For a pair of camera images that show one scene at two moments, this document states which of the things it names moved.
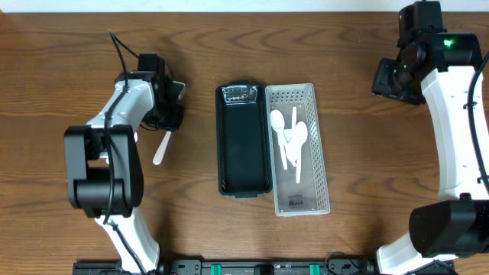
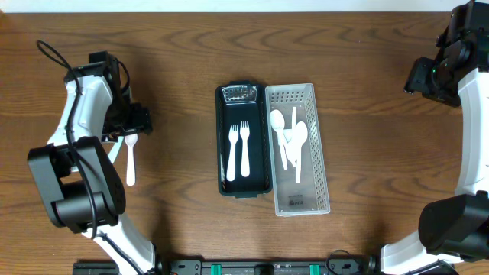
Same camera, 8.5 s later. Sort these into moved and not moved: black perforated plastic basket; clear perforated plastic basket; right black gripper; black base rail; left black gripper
Moved: left black gripper; right black gripper
Not moved: black perforated plastic basket; black base rail; clear perforated plastic basket
